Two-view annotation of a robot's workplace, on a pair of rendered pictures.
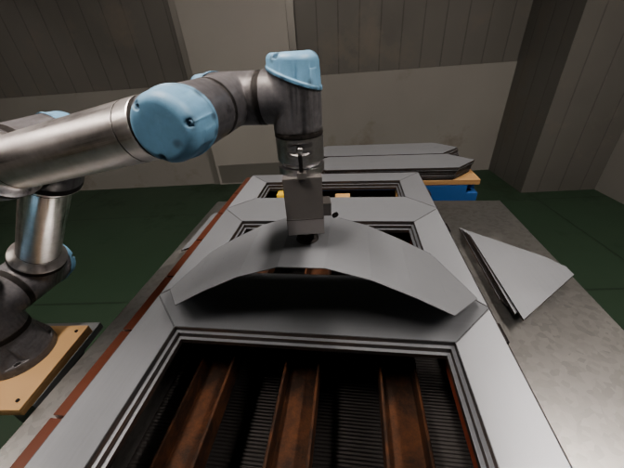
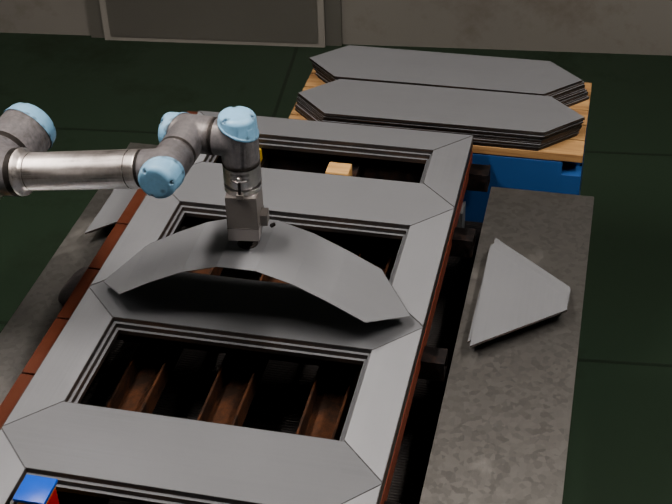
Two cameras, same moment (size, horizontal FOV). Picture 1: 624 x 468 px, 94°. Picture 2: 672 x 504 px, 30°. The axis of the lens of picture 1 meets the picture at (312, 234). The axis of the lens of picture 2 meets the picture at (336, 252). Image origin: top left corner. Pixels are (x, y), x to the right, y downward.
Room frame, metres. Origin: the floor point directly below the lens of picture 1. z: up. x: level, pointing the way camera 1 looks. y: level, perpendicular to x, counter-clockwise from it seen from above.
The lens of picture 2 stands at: (-1.57, -0.34, 2.50)
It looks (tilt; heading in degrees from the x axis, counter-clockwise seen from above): 36 degrees down; 5
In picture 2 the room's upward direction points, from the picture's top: 2 degrees counter-clockwise
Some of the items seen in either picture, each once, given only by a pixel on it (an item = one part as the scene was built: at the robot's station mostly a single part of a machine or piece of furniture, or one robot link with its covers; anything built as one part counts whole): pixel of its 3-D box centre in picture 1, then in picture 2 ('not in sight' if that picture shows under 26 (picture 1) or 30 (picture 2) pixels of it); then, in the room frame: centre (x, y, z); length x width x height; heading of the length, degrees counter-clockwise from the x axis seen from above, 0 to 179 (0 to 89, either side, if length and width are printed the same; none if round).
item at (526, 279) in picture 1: (518, 264); (524, 293); (0.63, -0.58, 0.77); 0.45 x 0.20 x 0.04; 171
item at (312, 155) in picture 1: (300, 149); (241, 173); (0.47, 0.01, 1.19); 0.08 x 0.08 x 0.05
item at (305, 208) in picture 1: (310, 193); (250, 206); (0.47, 0.00, 1.11); 0.10 x 0.09 x 0.16; 89
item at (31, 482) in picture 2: not in sight; (36, 492); (-0.10, 0.33, 0.88); 0.06 x 0.06 x 0.02; 81
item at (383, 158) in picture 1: (383, 161); (441, 95); (1.44, -0.40, 0.82); 0.80 x 0.40 x 0.06; 81
